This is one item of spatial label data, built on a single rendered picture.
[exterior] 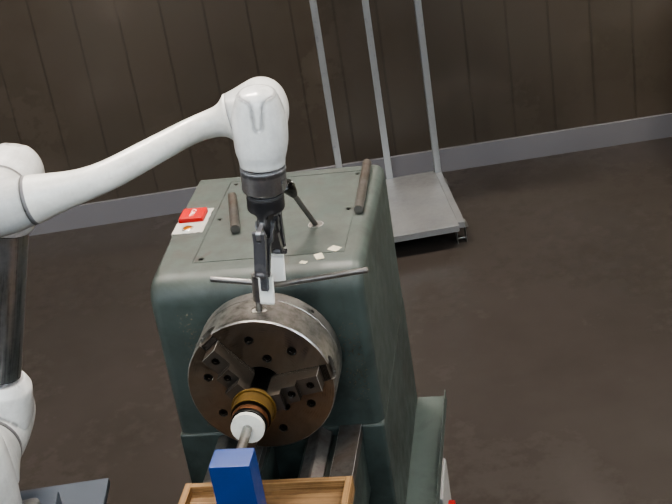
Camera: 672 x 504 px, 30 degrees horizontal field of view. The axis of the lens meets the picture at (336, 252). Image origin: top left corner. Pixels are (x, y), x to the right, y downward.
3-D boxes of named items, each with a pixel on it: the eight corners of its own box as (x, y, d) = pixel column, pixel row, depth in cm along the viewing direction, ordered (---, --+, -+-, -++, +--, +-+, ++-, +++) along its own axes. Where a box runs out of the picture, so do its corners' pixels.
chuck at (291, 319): (203, 421, 280) (189, 298, 266) (343, 425, 276) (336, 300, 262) (195, 445, 272) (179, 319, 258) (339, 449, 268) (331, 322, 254)
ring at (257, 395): (230, 382, 257) (221, 407, 249) (274, 379, 255) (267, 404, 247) (239, 419, 261) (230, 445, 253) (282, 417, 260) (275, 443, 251)
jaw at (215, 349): (244, 376, 266) (202, 341, 263) (260, 362, 264) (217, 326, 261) (235, 405, 256) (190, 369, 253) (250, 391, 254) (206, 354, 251)
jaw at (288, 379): (273, 365, 264) (326, 354, 261) (280, 384, 266) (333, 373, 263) (264, 394, 254) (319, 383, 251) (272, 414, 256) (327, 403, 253)
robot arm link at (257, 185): (291, 156, 247) (293, 184, 250) (246, 154, 249) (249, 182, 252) (278, 174, 239) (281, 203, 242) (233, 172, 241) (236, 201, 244)
